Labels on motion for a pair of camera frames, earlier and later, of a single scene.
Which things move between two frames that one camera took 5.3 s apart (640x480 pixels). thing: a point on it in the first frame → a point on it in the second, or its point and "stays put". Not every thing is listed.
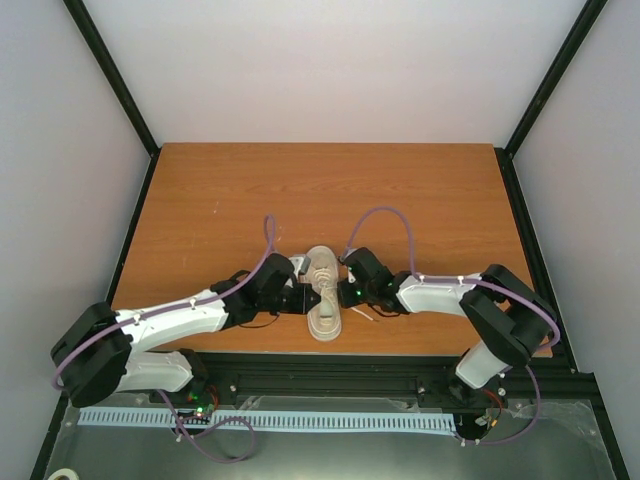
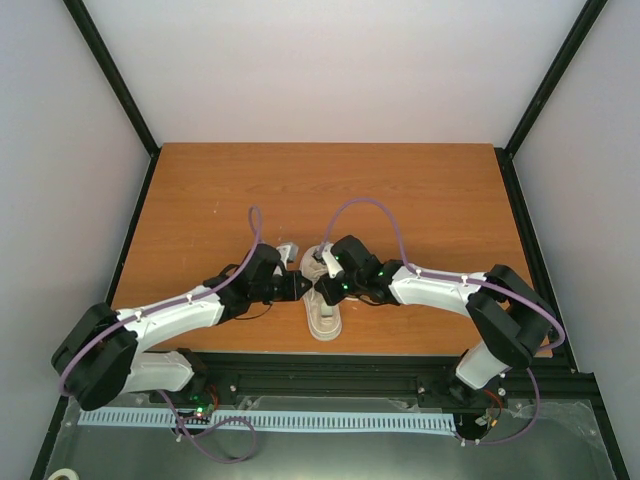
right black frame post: [505, 155] stays put
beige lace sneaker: [324, 323] stays put
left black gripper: [302, 306] → [293, 292]
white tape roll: [62, 471] stays put
